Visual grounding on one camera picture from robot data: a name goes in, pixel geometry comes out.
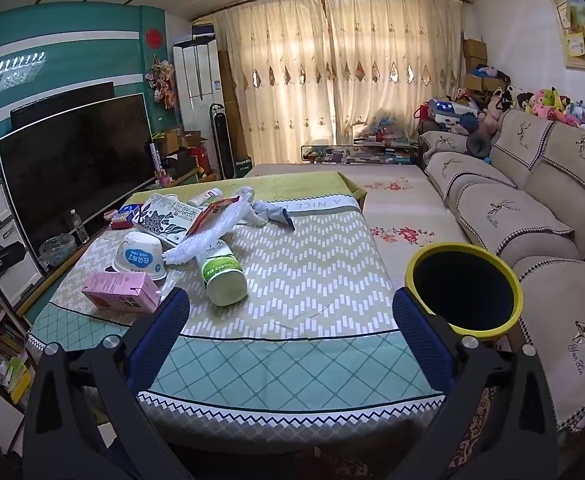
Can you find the large black television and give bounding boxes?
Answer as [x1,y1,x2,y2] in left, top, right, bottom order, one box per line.
[0,92,159,261]

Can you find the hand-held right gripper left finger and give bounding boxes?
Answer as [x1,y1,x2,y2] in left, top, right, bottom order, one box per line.
[22,287,196,480]

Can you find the white plastic bag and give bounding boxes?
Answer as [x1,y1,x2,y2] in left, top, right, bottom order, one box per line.
[235,186,273,226]

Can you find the low glass table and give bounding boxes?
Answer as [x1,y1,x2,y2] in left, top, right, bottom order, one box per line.
[300,140,418,166]

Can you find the white paper cup blue print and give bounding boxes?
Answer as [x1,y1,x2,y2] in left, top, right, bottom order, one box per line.
[114,231,167,281]

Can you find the stack of cardboard boxes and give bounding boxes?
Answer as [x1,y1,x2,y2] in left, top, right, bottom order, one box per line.
[461,37,488,93]

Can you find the red packet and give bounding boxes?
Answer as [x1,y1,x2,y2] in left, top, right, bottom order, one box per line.
[186,196,240,238]

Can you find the black tower fan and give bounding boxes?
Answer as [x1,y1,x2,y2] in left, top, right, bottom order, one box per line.
[208,102,233,180]

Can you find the blue grey tube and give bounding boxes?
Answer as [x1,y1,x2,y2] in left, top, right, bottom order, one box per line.
[265,205,297,232]

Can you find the small white bottle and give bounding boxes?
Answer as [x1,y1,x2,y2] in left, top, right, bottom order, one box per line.
[187,187,223,207]

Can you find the yellow-rimmed black bin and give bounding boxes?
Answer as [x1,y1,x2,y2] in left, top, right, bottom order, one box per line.
[405,242,523,343]

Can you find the cream curtains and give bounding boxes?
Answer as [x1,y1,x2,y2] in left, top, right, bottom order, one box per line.
[212,0,466,166]

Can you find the open cardboard boxes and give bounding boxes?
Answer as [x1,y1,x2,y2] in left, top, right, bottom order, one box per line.
[152,125,208,158]

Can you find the beige sofa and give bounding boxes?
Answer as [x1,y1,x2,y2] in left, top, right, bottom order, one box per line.
[417,110,585,433]

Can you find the floral beige mat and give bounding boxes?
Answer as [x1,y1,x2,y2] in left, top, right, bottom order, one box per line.
[242,162,473,281]

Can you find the mirrored wall sticker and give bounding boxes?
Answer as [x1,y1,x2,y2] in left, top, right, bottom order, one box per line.
[0,52,48,93]

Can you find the blue white plush bag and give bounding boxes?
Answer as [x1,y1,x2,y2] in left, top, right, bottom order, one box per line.
[427,99,468,126]

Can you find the clear water bottle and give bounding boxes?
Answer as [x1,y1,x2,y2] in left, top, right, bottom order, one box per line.
[70,209,90,245]

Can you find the white standing air conditioner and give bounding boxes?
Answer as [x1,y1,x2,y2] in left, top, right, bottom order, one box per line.
[172,39,223,133]

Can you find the pink drink carton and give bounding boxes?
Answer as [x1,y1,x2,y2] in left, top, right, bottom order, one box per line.
[81,270,162,315]

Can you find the bookshelf with books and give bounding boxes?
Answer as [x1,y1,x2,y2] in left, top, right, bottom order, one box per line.
[0,290,33,411]

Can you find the pile of plush toys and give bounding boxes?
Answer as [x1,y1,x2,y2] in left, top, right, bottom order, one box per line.
[477,85,585,143]

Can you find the floral patterned box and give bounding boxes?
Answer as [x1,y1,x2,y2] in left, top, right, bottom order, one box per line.
[132,192,203,248]

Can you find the glass bowl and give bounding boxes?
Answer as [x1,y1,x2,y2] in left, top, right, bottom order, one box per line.
[39,235,78,267]

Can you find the hanging flower decoration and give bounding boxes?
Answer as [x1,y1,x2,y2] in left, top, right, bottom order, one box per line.
[145,57,178,110]

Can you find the green white bottle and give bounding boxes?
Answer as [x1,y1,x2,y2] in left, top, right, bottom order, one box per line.
[195,240,248,307]

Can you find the red blue box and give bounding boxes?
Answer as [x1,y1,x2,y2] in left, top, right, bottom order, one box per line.
[110,204,146,230]

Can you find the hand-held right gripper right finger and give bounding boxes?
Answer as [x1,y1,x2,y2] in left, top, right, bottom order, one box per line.
[387,287,558,480]

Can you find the patterned tablecloth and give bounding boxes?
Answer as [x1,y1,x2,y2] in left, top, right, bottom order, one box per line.
[25,170,446,441]

